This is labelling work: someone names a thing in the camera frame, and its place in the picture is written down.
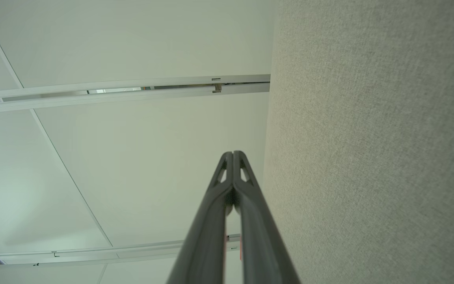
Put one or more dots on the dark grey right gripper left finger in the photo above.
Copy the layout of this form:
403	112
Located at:
207	236

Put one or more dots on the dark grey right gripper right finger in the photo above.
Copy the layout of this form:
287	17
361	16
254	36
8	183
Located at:
262	244

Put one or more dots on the grey fabric sofa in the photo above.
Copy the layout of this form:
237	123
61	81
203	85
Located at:
369	138

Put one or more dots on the white partition rail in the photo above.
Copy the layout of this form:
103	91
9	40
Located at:
132	83

